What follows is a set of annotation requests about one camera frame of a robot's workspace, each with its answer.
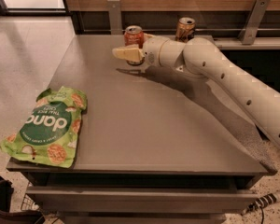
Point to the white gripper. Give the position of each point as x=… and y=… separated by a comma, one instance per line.
x=151, y=51

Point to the red coke can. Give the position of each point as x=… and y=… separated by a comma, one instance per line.
x=134, y=38

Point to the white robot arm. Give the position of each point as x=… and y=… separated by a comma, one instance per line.
x=199, y=59

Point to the gold black drink can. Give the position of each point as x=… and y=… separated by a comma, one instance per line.
x=185, y=29

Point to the green rice chip bag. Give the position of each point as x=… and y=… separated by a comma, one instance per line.
x=49, y=135

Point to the grey table drawer front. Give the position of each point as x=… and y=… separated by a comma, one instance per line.
x=133, y=200

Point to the dark brown chair base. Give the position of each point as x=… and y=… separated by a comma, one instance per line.
x=8, y=217

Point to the left metal wall bracket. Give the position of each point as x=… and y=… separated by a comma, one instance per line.
x=114, y=14

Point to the metal wall bracket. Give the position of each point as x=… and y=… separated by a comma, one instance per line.
x=114, y=14
x=248, y=34

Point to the right metal wall bracket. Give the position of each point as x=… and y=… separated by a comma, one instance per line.
x=248, y=34

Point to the wire mesh basket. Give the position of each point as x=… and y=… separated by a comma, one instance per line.
x=28, y=204

